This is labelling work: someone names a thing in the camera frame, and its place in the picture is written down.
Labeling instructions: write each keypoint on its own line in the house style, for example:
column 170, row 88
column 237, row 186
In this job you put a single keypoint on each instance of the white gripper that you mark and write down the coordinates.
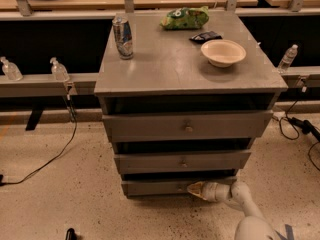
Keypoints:
column 210, row 191

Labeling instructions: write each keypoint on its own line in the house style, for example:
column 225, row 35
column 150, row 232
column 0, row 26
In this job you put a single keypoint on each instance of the grey bottom drawer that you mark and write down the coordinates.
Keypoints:
column 166, row 186

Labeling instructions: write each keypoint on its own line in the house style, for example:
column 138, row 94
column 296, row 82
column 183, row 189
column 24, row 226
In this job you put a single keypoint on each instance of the grey drawer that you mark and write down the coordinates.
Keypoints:
column 186, row 126
column 166, row 186
column 181, row 161

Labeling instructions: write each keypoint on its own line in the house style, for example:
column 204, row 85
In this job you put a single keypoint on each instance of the grey middle drawer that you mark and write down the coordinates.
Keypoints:
column 181, row 161

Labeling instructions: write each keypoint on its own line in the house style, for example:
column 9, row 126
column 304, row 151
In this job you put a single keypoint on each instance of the grey wooden drawer cabinet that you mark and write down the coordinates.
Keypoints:
column 169, row 74

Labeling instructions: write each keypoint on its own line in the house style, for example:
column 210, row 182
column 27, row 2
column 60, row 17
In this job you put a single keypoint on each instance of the grey top drawer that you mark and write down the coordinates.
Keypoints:
column 186, row 126

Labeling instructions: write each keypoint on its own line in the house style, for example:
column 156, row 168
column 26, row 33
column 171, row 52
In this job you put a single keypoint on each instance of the black object bottom edge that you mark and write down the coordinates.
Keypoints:
column 70, row 234

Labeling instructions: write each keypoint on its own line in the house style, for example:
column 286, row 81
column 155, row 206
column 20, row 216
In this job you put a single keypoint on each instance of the white bowl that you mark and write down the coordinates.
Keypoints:
column 223, row 53

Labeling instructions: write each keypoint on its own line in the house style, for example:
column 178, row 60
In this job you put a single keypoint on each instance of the dark blue snack packet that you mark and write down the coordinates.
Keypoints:
column 201, row 38

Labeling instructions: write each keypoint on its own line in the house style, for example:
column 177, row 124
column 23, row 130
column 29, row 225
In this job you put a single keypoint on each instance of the clear water bottle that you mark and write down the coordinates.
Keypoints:
column 288, row 58

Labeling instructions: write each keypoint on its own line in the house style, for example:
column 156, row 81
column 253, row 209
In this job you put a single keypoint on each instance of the green chip bag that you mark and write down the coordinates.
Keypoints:
column 185, row 18

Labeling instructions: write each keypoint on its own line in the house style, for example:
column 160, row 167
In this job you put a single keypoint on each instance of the silver blue drink can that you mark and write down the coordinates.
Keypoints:
column 123, row 37

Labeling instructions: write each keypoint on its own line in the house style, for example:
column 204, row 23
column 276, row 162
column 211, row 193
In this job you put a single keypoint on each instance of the clear pump bottle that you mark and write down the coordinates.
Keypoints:
column 59, row 70
column 10, row 70

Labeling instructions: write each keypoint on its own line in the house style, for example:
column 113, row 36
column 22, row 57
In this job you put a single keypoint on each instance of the clear pump bottle far left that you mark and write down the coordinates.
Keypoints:
column 10, row 70

